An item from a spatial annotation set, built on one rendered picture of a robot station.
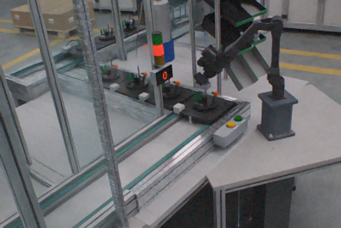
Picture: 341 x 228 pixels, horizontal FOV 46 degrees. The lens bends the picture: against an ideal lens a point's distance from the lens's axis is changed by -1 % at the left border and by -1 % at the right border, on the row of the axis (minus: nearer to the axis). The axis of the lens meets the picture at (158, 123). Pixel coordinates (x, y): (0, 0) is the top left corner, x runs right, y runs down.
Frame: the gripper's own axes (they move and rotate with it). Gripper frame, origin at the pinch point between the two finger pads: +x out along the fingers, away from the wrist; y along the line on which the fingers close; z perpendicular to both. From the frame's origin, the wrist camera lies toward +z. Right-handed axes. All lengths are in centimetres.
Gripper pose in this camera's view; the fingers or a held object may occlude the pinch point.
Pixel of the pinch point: (203, 78)
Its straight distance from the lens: 209.8
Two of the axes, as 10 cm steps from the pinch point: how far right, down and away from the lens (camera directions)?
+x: -4.8, 3.8, 7.9
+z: -5.9, -8.1, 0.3
